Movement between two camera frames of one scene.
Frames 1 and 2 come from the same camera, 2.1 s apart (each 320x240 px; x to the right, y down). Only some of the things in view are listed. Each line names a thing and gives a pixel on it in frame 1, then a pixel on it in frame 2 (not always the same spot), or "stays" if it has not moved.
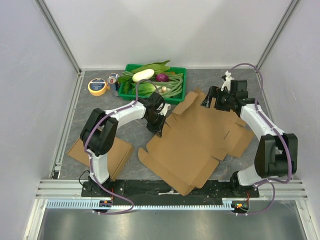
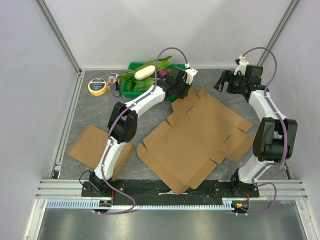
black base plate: [151, 190] stays
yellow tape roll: [98, 86] stays
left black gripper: [158, 128] to [184, 94]
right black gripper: [213, 97] to [227, 82]
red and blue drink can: [114, 85] stays
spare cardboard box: [197, 137] stays
